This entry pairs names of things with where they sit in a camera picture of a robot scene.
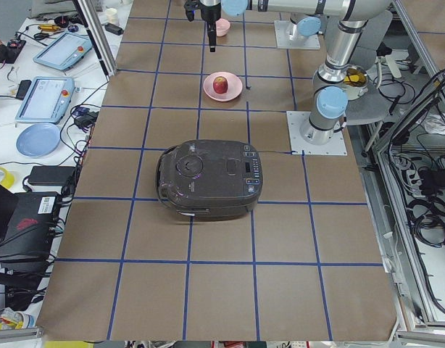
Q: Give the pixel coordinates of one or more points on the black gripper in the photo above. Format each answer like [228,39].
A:
[211,12]

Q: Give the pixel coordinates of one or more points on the pink bowl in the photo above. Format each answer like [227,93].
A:
[222,27]

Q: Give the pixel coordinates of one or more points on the red apple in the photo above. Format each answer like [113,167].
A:
[220,84]

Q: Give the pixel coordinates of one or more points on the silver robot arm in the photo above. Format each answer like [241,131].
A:
[330,100]
[303,26]

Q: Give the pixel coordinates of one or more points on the pink plate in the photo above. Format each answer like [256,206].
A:
[235,87]

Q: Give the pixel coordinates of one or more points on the blue plate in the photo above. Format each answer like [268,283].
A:
[38,140]

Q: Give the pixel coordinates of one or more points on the blue teach pendant upper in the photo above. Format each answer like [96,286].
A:
[65,52]

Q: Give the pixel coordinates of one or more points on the blue teach pendant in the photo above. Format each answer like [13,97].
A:
[65,52]
[46,101]

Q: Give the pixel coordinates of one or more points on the dark grey rice cooker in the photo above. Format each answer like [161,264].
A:
[210,178]

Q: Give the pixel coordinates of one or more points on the blue teach pendant lower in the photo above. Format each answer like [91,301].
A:
[46,101]

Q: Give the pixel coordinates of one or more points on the grey office chair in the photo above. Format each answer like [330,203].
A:
[370,107]

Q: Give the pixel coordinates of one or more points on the black power adapter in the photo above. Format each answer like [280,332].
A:
[50,175]

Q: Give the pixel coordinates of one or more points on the yellow tape roll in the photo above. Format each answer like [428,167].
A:
[6,178]

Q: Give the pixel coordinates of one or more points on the black computer box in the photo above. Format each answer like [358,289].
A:
[27,223]

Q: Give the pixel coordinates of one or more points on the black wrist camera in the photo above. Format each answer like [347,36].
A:
[190,7]

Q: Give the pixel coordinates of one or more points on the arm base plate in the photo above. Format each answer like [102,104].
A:
[282,29]
[307,140]

